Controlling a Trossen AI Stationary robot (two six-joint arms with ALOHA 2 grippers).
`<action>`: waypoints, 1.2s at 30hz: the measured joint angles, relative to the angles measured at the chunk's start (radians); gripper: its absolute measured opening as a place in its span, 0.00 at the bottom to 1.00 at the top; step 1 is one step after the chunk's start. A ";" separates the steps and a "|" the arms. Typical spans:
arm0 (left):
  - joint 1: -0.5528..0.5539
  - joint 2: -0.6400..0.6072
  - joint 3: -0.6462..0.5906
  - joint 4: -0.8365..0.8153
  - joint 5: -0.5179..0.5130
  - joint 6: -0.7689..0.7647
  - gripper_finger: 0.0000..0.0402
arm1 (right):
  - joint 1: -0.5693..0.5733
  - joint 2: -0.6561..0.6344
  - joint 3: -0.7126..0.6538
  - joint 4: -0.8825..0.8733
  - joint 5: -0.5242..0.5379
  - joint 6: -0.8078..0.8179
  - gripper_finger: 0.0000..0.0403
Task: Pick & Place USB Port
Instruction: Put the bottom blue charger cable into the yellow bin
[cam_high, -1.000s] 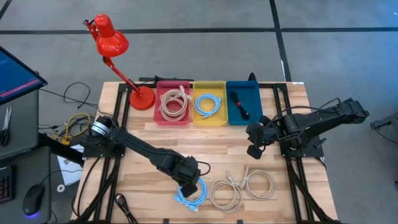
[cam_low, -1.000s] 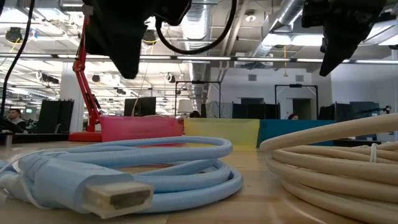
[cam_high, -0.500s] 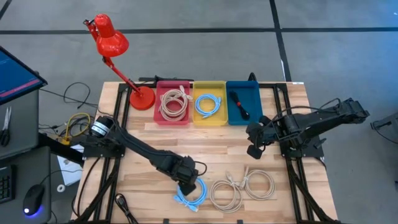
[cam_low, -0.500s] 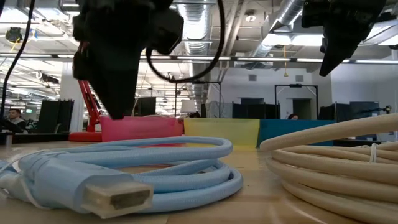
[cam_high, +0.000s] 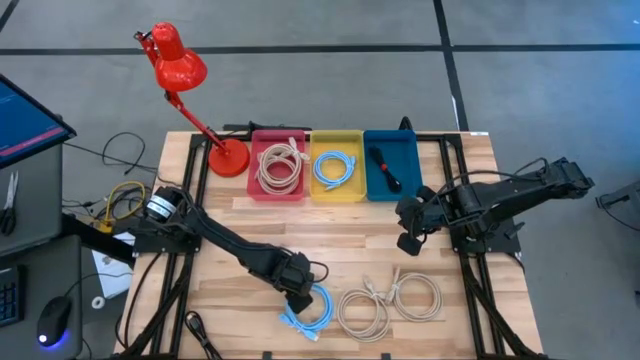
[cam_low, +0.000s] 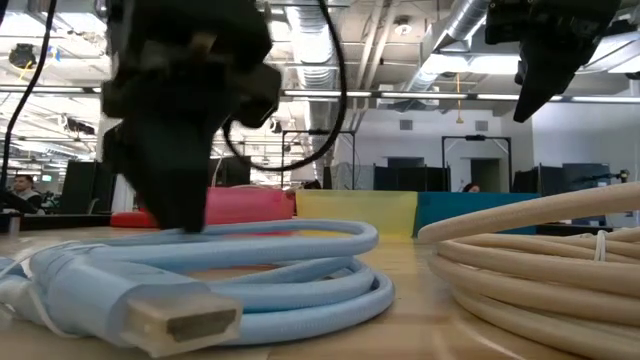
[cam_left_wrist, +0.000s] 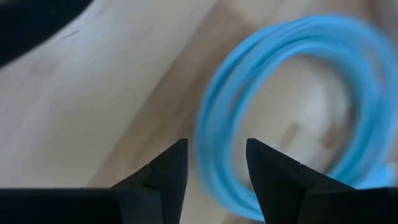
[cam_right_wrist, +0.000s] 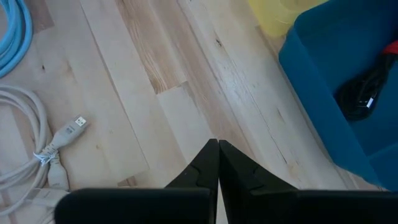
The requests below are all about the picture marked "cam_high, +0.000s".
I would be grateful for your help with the scissors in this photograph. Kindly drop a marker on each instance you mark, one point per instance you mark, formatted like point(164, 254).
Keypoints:
point(11, 190)

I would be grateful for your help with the white sticker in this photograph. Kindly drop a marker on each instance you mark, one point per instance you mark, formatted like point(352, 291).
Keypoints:
point(478, 133)

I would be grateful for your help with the blue plastic bin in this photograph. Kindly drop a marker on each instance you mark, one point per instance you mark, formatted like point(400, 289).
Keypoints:
point(407, 165)

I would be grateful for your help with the grey side desk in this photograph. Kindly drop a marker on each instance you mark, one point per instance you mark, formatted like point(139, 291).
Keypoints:
point(40, 210)

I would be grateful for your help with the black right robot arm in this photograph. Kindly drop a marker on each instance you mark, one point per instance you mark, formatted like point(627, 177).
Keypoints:
point(500, 200)

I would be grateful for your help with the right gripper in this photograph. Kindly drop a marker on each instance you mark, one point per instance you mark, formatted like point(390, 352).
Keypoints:
point(429, 215)

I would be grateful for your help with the computer monitor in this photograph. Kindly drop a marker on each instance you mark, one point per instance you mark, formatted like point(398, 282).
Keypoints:
point(25, 120)

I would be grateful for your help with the white paper sheet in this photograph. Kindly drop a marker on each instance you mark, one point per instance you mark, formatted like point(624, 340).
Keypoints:
point(112, 280)

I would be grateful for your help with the black desk beam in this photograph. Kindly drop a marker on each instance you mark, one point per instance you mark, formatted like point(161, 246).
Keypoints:
point(95, 240)

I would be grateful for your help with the red plastic bin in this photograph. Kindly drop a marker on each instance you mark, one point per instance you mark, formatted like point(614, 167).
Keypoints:
point(277, 136)

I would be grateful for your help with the black slim bar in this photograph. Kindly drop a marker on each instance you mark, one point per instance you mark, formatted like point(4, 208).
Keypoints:
point(260, 127)

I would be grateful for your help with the black computer mouse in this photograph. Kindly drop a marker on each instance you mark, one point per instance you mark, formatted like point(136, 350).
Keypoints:
point(52, 317)

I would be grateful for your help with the red desk lamp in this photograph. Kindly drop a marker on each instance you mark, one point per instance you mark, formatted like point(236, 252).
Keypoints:
point(177, 65)

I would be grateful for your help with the black aluminium table frame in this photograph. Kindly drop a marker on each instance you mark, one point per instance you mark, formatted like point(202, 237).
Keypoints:
point(197, 141)

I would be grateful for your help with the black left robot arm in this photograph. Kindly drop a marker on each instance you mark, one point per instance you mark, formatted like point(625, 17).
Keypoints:
point(225, 240)

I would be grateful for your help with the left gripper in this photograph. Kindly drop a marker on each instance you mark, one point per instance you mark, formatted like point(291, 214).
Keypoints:
point(297, 275)

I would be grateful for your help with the black keyboard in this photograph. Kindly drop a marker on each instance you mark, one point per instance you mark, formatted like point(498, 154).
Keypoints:
point(10, 297)

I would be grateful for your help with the yellow plastic bin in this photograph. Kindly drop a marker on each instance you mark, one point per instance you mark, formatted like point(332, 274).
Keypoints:
point(320, 142)

